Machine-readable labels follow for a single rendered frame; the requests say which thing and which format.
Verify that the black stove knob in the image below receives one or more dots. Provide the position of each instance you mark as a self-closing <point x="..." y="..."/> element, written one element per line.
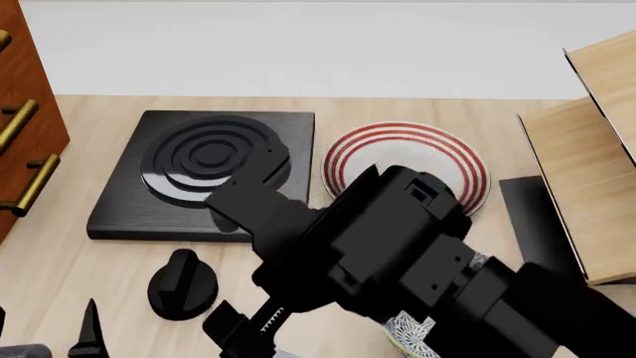
<point x="181" y="287"/>

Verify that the light wooden shelf rack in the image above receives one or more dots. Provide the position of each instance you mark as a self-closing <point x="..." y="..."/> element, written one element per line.
<point x="581" y="179"/>

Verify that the white plate with red rings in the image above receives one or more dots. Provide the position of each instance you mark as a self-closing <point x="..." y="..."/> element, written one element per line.
<point x="422" y="149"/>

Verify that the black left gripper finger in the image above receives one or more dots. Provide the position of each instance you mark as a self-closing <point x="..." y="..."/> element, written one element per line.
<point x="90" y="335"/>
<point x="1" y="318"/>

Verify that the brown wooden drawer cabinet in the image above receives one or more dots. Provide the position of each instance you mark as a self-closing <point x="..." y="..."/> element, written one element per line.
<point x="25" y="112"/>

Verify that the white bowl with patterned rim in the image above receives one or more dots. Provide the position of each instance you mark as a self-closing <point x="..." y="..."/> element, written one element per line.
<point x="410" y="333"/>

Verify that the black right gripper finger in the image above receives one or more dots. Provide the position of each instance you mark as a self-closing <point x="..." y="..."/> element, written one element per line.
<point x="248" y="209"/>
<point x="238" y="335"/>

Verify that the black square stove burner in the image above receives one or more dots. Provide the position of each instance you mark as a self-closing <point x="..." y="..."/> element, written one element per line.
<point x="199" y="175"/>

